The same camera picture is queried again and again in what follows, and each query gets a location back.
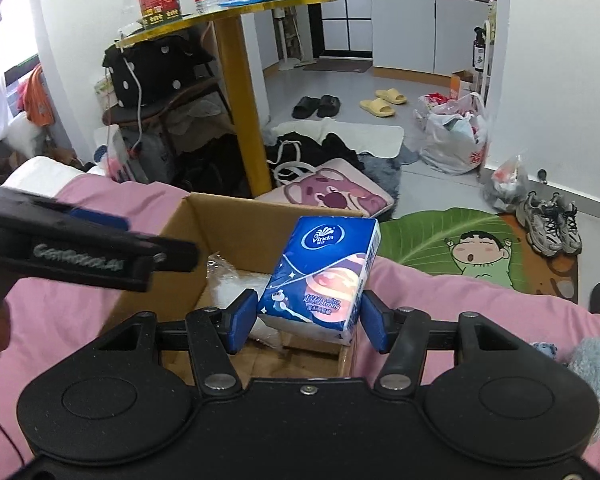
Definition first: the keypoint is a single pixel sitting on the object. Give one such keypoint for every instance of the white plastic shopping bag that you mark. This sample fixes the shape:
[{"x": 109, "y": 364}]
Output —
[{"x": 450, "y": 145}]

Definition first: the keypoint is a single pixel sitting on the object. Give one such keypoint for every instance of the green leaf cartoon rug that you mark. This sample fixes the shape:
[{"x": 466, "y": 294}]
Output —
[{"x": 420, "y": 230}]

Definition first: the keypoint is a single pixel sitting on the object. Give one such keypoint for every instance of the white kitchen cabinet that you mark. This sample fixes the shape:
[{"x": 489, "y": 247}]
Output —
[{"x": 405, "y": 30}]

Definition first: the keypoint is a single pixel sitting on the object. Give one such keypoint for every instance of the yellow round table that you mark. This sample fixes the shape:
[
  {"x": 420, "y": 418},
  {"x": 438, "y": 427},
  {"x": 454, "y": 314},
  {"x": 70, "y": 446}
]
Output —
[{"x": 240, "y": 110}]

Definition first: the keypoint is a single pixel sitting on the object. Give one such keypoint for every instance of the brown door mat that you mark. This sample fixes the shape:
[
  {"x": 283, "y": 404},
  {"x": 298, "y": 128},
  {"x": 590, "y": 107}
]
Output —
[{"x": 337, "y": 65}]

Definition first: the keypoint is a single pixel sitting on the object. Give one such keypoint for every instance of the dark spray bottle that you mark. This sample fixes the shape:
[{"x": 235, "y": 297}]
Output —
[{"x": 479, "y": 50}]

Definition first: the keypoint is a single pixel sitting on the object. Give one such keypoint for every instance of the grey crumpled clothes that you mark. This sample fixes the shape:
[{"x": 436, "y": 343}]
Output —
[{"x": 195, "y": 120}]

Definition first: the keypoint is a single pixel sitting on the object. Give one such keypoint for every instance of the white printed package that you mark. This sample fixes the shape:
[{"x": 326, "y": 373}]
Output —
[{"x": 105, "y": 152}]

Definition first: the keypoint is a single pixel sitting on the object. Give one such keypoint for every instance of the small orange cardboard box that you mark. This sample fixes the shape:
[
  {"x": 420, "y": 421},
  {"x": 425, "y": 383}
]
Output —
[{"x": 460, "y": 85}]

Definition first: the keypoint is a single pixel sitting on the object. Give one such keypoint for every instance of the white fan stand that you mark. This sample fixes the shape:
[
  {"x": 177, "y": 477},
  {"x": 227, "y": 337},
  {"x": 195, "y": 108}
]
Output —
[{"x": 292, "y": 62}]

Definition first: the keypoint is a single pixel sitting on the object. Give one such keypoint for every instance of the yellow slipper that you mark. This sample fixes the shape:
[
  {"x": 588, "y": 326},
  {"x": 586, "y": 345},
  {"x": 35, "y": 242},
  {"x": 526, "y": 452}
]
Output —
[
  {"x": 391, "y": 96},
  {"x": 377, "y": 108}
]

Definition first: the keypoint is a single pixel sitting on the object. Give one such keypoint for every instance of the white pillow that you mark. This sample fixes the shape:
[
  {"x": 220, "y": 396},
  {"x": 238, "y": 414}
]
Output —
[{"x": 40, "y": 172}]

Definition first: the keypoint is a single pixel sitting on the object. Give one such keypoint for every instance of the black framed glass door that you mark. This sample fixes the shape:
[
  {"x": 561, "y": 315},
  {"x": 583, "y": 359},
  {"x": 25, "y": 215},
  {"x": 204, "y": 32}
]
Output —
[{"x": 345, "y": 10}]

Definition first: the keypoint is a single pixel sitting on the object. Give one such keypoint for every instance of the orange garment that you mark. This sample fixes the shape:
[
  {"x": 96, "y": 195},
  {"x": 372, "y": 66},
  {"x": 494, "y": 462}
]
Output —
[{"x": 40, "y": 105}]

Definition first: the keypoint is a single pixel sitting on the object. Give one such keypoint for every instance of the white storage rack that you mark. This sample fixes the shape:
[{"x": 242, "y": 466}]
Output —
[{"x": 491, "y": 35}]

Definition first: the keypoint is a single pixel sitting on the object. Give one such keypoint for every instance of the clear plastic trash bag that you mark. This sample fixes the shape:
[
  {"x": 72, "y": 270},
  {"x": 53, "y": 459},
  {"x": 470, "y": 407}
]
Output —
[{"x": 505, "y": 180}]

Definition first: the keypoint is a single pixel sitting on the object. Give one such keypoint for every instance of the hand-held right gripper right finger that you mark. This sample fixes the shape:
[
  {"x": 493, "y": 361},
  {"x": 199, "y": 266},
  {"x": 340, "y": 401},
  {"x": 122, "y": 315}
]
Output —
[{"x": 375, "y": 325}]

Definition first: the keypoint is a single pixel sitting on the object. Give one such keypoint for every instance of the brown chair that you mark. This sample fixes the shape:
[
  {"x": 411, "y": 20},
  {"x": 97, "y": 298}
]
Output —
[{"x": 130, "y": 117}]

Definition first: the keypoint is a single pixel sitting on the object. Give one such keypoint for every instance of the black clothes pile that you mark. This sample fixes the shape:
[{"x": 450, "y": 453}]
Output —
[{"x": 210, "y": 165}]

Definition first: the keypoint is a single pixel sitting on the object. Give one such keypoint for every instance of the grey sneaker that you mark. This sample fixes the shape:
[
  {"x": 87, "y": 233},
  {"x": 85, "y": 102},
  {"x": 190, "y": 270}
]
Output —
[
  {"x": 571, "y": 225},
  {"x": 535, "y": 220}
]

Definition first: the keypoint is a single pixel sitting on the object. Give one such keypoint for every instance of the pink blanket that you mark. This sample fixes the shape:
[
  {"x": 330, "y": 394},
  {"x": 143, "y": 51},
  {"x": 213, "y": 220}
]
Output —
[{"x": 480, "y": 300}]

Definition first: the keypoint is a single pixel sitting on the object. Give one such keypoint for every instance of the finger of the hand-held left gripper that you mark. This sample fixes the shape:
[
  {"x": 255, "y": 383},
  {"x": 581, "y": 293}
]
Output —
[
  {"x": 100, "y": 220},
  {"x": 175, "y": 256}
]

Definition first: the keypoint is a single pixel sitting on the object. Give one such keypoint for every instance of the black door stopper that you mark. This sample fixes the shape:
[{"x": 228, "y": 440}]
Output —
[{"x": 542, "y": 175}]

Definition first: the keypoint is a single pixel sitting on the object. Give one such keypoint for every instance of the white soft bundle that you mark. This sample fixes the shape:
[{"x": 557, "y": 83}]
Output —
[{"x": 27, "y": 135}]

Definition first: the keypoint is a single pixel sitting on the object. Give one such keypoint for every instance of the grey fluffy rug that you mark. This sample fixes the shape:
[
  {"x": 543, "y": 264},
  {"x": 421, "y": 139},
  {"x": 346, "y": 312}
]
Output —
[{"x": 380, "y": 170}]

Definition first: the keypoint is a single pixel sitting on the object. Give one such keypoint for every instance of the white floor mat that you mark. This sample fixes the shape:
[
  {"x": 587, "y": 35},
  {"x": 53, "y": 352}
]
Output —
[{"x": 370, "y": 137}]

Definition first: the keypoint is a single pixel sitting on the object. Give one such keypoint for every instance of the grey backpack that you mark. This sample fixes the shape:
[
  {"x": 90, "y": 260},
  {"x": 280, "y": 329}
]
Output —
[{"x": 152, "y": 155}]

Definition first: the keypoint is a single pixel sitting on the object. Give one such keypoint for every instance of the blue tissue pack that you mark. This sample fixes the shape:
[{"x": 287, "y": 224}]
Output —
[{"x": 320, "y": 270}]

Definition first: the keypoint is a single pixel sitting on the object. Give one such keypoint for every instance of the black slipper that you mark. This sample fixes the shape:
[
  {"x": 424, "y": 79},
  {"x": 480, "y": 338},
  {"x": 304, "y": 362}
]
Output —
[
  {"x": 305, "y": 107},
  {"x": 329, "y": 106}
]

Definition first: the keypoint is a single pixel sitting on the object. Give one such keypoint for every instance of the light blue fluffy cloth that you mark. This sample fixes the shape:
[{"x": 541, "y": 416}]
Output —
[{"x": 595, "y": 375}]

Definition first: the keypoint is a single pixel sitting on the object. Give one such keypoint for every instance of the black polka dot bag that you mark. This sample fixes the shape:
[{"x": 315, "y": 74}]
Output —
[{"x": 155, "y": 70}]

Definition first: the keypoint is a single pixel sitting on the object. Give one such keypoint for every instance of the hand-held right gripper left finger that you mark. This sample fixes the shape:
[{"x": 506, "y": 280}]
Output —
[{"x": 242, "y": 322}]

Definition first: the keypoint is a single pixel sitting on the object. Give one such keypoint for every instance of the pink bear cushion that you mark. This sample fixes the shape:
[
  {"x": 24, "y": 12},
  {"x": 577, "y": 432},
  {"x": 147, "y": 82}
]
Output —
[{"x": 330, "y": 190}]

